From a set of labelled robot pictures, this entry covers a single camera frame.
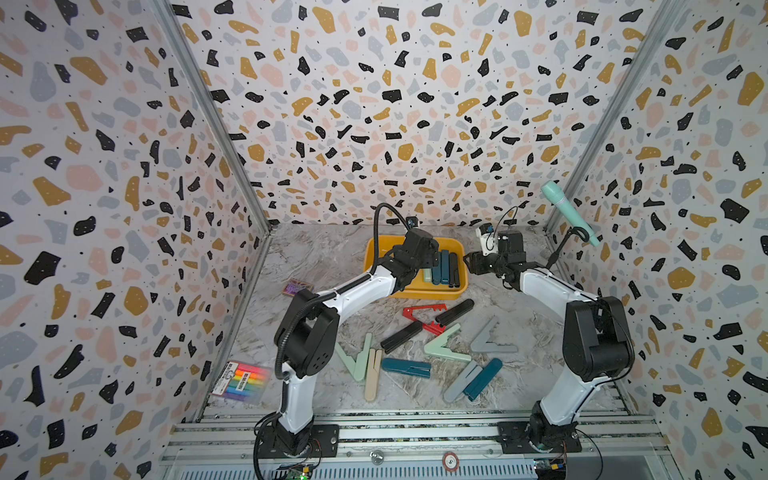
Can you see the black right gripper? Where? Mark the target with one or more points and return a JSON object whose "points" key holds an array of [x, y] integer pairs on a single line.
{"points": [[480, 262]]}

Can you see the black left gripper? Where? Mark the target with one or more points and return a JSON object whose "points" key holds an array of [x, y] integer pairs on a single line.
{"points": [[434, 256]]}

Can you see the teal pruning pliers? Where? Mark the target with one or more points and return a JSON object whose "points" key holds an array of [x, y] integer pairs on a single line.
{"points": [[437, 270], [485, 376], [445, 267], [407, 367]]}

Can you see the black pruning pliers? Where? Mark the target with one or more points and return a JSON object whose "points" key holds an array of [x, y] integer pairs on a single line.
{"points": [[400, 337], [454, 270], [451, 315]]}

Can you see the beige pruning pliers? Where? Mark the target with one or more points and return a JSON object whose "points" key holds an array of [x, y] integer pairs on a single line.
{"points": [[372, 375]]}

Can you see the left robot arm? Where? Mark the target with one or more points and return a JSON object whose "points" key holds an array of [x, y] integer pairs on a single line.
{"points": [[306, 337]]}

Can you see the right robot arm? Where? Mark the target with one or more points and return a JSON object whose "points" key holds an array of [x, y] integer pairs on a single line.
{"points": [[596, 347]]}

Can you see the yellow plastic storage box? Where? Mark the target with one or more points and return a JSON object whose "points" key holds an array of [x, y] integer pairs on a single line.
{"points": [[418, 288]]}

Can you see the red pruning pliers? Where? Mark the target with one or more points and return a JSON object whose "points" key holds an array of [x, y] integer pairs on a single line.
{"points": [[425, 314]]}

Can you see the grey open pruning pliers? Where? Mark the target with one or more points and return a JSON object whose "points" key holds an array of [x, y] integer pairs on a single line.
{"points": [[483, 343]]}

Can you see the mint open pruning pliers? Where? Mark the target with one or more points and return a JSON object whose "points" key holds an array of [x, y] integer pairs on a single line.
{"points": [[438, 347]]}

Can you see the colourful card box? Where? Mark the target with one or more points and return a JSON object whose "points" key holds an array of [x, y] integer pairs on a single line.
{"points": [[294, 286]]}

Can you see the mint V pruning pliers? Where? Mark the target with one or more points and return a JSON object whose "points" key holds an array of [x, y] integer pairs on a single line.
{"points": [[357, 366]]}

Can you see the grey pruning pliers lower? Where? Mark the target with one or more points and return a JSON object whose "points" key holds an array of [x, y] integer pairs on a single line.
{"points": [[463, 380]]}

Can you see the mint green microphone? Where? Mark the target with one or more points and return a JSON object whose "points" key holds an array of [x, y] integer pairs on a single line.
{"points": [[555, 195]]}

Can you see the rainbow marker pack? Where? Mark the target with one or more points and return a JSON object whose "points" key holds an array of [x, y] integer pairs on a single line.
{"points": [[242, 382]]}

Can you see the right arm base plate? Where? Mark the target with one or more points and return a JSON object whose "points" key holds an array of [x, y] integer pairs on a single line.
{"points": [[537, 437]]}

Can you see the aluminium frame rail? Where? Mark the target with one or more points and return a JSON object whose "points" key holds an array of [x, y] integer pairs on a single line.
{"points": [[474, 445]]}

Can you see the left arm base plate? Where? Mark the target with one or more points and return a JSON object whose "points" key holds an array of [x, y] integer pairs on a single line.
{"points": [[276, 442]]}

